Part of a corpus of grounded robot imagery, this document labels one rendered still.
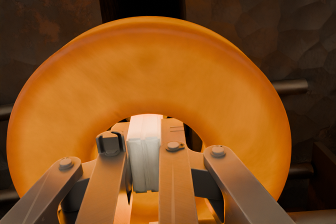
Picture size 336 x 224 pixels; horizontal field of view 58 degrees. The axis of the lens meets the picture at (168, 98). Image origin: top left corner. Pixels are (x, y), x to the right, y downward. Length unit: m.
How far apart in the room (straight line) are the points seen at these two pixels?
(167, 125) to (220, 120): 0.03
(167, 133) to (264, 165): 0.06
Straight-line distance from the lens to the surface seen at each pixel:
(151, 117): 0.15
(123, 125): 0.17
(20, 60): 0.25
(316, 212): 0.19
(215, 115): 0.15
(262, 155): 0.17
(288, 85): 0.24
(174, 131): 0.15
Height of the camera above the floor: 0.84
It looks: 20 degrees down
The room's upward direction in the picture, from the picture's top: 4 degrees counter-clockwise
